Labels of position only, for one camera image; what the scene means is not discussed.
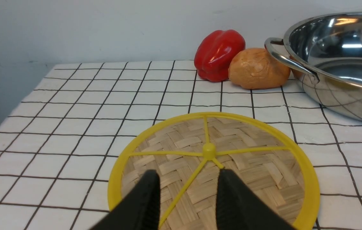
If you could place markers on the white checkered tablecloth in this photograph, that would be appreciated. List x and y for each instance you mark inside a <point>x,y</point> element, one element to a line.
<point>58,146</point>

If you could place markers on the stainless steel pot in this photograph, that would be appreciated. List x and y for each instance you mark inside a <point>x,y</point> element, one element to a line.
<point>325,56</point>

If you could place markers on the yellow woven bamboo steamer lid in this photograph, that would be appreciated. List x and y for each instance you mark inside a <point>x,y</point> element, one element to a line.
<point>188,151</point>

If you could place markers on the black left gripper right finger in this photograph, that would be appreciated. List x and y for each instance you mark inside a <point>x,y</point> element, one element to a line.
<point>239,208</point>

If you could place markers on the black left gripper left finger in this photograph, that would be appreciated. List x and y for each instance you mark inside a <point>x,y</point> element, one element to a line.
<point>138,210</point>

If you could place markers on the brown bread roll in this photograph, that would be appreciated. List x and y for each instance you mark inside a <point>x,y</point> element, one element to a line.
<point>256,69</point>

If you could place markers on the red bell pepper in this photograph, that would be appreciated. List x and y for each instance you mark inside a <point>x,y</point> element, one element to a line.
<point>215,53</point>

